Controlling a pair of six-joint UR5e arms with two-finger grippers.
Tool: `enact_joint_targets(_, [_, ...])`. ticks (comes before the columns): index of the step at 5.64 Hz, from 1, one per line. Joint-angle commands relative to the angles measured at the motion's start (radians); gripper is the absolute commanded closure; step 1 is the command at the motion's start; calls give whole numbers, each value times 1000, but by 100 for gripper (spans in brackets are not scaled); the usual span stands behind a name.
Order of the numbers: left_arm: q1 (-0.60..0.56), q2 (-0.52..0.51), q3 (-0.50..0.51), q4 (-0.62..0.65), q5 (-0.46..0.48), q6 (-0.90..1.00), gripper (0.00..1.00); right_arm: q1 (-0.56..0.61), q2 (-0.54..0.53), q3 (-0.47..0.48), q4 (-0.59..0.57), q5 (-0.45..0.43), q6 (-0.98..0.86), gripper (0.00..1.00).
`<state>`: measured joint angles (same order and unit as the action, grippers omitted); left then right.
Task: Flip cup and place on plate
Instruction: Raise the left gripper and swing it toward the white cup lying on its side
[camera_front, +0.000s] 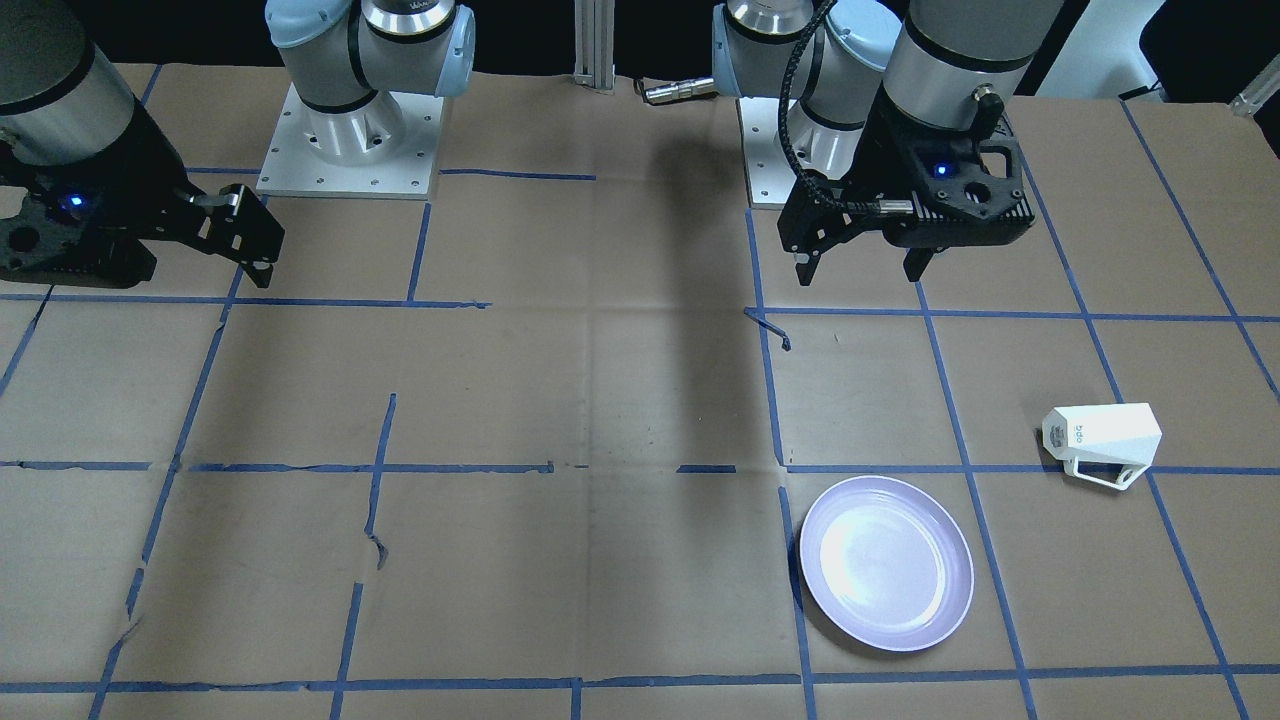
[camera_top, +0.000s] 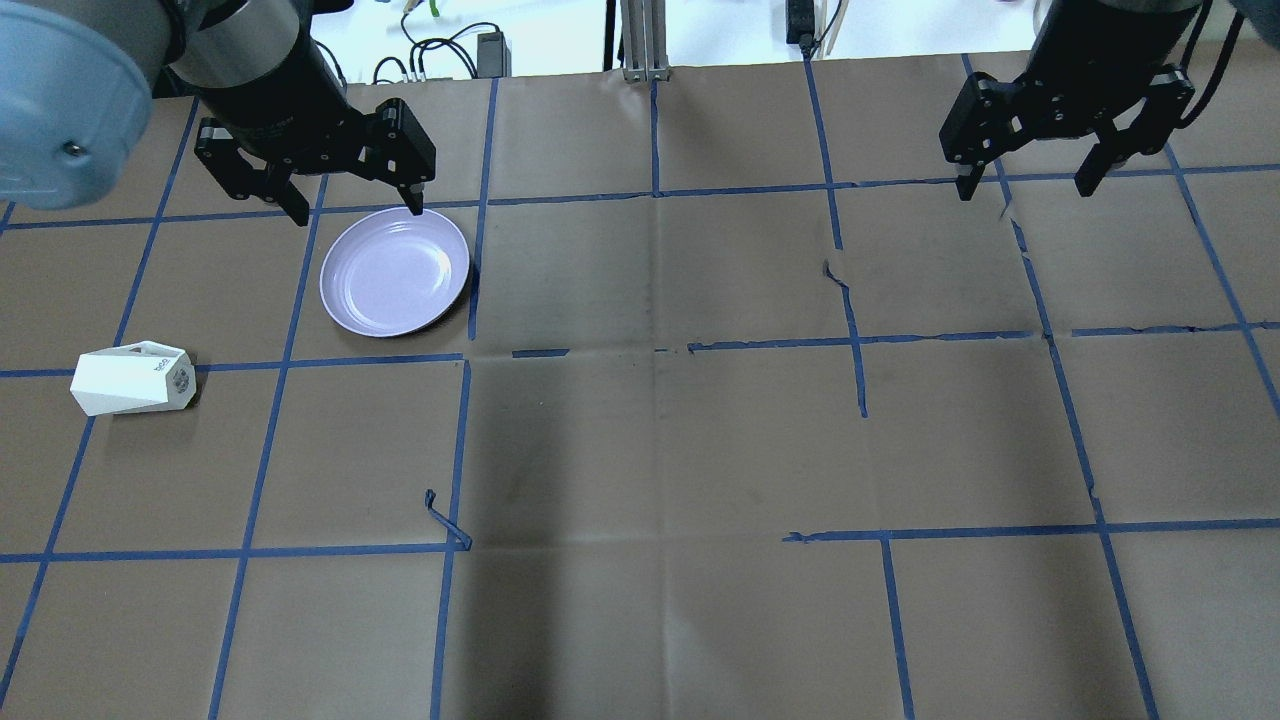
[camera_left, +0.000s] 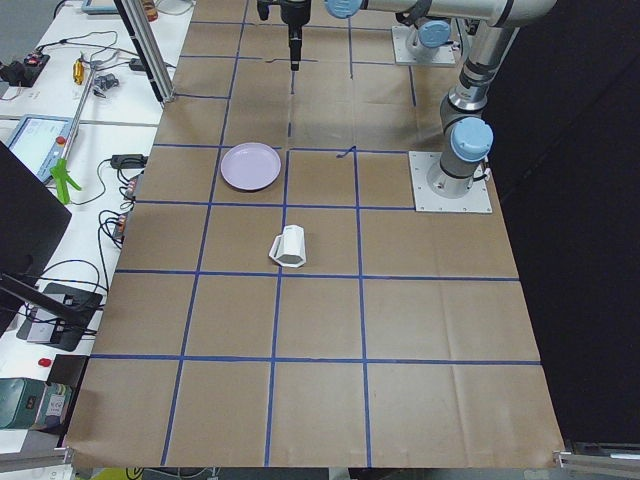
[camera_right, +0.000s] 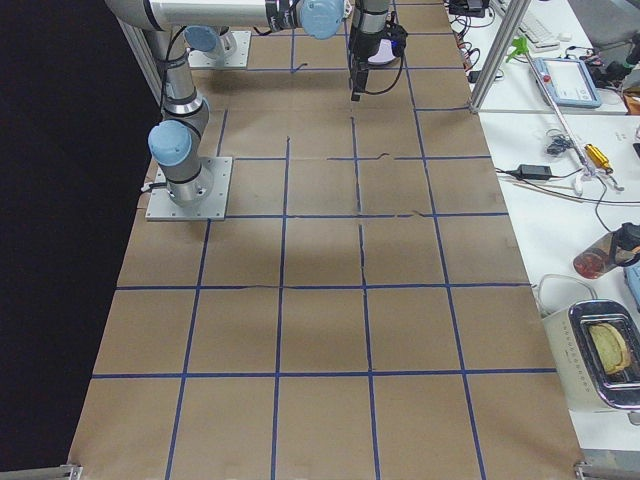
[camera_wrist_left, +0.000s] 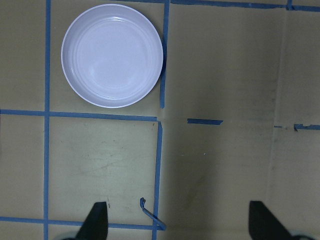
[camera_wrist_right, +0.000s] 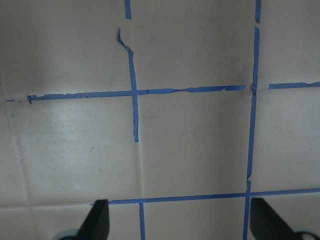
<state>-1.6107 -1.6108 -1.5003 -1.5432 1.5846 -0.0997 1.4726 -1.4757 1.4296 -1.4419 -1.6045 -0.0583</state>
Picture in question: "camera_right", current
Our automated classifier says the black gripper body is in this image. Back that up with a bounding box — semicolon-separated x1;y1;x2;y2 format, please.
349;29;381;80

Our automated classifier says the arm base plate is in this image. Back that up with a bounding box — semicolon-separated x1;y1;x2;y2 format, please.
145;157;233;221
189;30;251;70

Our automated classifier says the green reach grabber tool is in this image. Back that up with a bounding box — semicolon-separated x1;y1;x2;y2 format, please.
507;37;625;192

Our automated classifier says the white toaster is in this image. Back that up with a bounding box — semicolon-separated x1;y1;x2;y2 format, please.
542;299;639;413

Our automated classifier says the wooden chopstick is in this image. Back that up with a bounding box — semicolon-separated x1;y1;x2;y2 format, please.
512;182;588;203

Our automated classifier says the white keyboard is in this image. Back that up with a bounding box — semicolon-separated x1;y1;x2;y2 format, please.
518;11;560;52

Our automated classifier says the brown paper table cover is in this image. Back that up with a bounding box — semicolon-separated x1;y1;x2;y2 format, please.
69;1;579;479

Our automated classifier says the blue teach pendant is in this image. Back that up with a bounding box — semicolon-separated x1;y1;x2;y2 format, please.
533;57;602;109

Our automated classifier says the black power adapter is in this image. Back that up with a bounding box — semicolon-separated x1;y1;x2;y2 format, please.
516;164;553;181

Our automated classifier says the lilac plate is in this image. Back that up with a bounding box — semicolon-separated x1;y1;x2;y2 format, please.
368;39;397;67

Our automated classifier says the yellow tool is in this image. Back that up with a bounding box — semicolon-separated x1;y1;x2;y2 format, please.
584;144;613;174

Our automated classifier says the bread slice in toaster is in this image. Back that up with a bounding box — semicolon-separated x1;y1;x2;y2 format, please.
589;323;631;375

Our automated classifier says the aluminium frame post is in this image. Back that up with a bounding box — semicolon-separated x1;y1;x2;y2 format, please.
469;0;530;113

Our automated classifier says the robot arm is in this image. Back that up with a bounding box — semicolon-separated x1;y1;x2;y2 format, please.
107;1;347;207
184;25;237;59

